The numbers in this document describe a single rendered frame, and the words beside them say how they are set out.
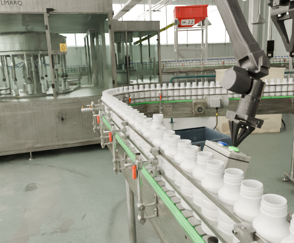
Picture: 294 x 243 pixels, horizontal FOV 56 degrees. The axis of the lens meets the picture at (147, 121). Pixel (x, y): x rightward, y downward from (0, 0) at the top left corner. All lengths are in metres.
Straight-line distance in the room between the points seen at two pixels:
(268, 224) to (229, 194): 0.11
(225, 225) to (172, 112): 2.24
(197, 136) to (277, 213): 1.41
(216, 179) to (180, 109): 2.19
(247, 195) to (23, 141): 4.12
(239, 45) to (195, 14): 7.06
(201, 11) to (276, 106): 5.32
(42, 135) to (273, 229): 4.11
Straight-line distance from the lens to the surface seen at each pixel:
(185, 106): 2.78
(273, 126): 5.60
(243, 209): 0.53
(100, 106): 2.07
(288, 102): 3.07
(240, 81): 0.80
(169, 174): 0.83
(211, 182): 0.61
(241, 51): 0.89
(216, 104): 2.66
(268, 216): 0.48
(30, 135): 4.44
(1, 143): 4.52
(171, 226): 0.82
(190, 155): 0.70
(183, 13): 7.90
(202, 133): 1.87
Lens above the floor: 1.38
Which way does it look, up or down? 12 degrees down
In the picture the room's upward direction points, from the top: 3 degrees counter-clockwise
